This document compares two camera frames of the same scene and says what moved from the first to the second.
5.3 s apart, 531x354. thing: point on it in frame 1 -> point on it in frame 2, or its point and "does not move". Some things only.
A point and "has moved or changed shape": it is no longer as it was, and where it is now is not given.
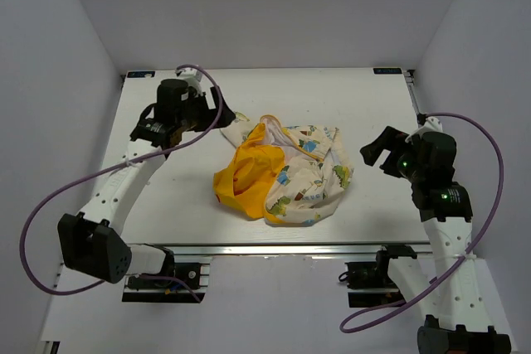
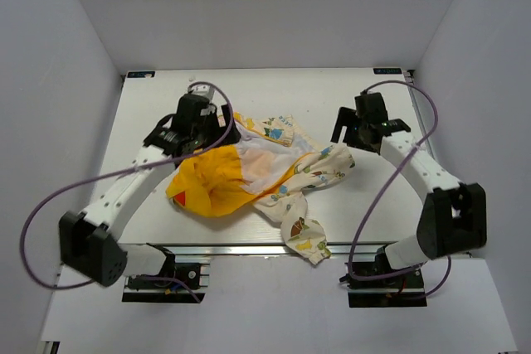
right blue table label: (387, 70) does not move
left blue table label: (139, 74) does not move
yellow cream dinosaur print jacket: (286, 175) has moved or changed shape
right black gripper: (387, 139) -> (347, 117)
